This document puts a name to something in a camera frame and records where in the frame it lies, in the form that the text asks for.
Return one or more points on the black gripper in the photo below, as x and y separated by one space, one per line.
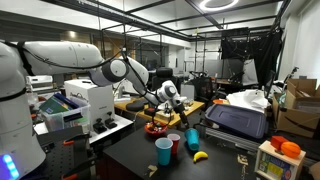
179 109

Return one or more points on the blue plastic cup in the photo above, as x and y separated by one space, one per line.
192 138
163 148

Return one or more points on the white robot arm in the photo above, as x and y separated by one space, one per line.
20 151

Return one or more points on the red bowl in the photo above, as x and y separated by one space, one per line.
156 134

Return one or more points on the colourful small toys in bowl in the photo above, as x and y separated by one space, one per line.
154 126

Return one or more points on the red plastic cup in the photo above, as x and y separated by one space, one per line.
175 138

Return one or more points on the wooden desk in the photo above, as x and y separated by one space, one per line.
175 119

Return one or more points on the tan cardboard box small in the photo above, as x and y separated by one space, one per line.
164 116

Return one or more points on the black office chair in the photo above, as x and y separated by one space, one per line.
162 74

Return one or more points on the black wrist rest pad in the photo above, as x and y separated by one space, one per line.
136 106

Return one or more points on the yellow toy banana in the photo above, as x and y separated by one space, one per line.
199 155

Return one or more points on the blue plastic bin lid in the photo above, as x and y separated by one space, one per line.
241 120

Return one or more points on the white equipment box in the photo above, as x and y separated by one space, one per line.
100 99

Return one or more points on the red toy block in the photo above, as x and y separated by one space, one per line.
277 141

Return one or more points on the wooden toy crate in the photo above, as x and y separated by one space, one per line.
272 165

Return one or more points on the clear plastic storage bin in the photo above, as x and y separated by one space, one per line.
59 116

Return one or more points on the orange toy basketball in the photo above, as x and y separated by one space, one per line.
290 149

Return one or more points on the large cardboard box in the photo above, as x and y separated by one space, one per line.
297 110

